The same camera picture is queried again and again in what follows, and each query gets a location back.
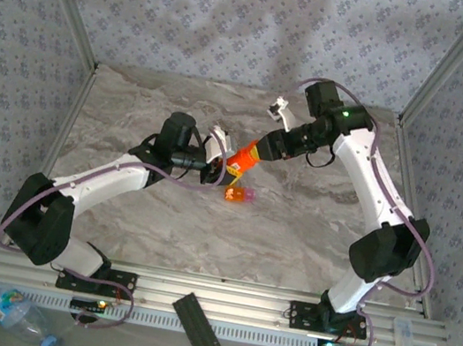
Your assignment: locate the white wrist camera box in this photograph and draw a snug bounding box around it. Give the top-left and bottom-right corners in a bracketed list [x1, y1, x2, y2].
[263, 94, 303, 134]
[201, 124, 239, 169]

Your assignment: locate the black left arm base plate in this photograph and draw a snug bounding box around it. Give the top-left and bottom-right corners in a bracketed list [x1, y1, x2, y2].
[54, 259, 139, 302]

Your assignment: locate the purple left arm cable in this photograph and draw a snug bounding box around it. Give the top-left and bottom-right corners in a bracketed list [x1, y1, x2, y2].
[0, 93, 234, 346]

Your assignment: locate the white slotted cable duct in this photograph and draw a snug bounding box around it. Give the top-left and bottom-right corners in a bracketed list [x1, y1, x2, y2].
[17, 284, 323, 346]

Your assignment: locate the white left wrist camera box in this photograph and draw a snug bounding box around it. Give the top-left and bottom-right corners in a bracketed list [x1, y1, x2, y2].
[201, 124, 239, 169]

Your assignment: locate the black ridged bar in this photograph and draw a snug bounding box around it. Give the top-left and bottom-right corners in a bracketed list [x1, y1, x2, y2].
[164, 289, 231, 346]

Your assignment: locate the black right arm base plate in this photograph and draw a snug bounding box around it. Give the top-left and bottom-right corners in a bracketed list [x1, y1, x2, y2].
[285, 298, 372, 341]

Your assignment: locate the orange pink pill organizer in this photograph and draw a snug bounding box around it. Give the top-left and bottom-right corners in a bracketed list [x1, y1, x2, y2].
[221, 184, 257, 207]

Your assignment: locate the aluminium side rail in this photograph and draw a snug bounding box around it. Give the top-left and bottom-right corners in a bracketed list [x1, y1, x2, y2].
[0, 56, 100, 260]
[362, 116, 463, 319]

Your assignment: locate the black round disc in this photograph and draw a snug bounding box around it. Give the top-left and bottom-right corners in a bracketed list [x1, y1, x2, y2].
[74, 309, 101, 326]

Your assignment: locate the clear plastic water bottle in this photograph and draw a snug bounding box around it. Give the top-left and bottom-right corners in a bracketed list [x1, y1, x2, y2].
[0, 284, 72, 346]

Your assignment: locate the aluminium slotted base rail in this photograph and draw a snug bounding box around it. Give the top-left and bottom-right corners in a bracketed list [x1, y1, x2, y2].
[0, 237, 456, 346]

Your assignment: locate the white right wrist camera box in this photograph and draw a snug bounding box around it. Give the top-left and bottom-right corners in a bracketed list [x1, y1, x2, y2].
[263, 94, 303, 134]

